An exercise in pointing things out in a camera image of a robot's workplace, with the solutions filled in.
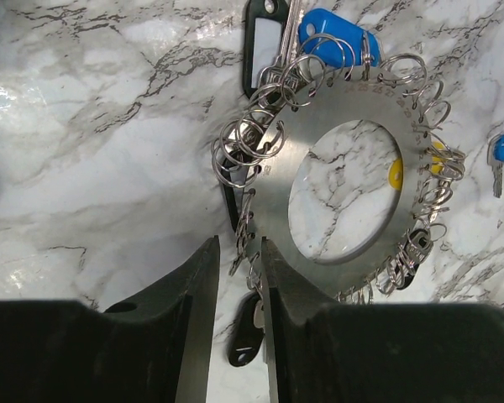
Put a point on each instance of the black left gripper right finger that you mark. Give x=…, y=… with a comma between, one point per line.
x=320, y=350

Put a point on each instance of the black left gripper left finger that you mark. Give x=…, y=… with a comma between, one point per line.
x=154, y=346

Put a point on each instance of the round metal key ring disc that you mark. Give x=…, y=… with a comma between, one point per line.
x=318, y=143

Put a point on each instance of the blue key tag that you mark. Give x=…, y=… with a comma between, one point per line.
x=337, y=41
x=495, y=159

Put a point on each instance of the black key tag lower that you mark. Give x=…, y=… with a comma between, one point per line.
x=246, y=338

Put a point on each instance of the black key tag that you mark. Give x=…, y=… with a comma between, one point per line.
x=232, y=196
x=246, y=338

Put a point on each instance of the yellow key tag inner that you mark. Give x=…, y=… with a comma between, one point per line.
x=396, y=171

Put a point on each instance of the black key tag upper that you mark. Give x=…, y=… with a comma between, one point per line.
x=232, y=196

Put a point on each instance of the blue key tag on disc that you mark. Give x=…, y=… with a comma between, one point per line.
x=337, y=41

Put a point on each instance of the clear key tag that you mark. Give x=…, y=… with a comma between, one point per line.
x=263, y=25

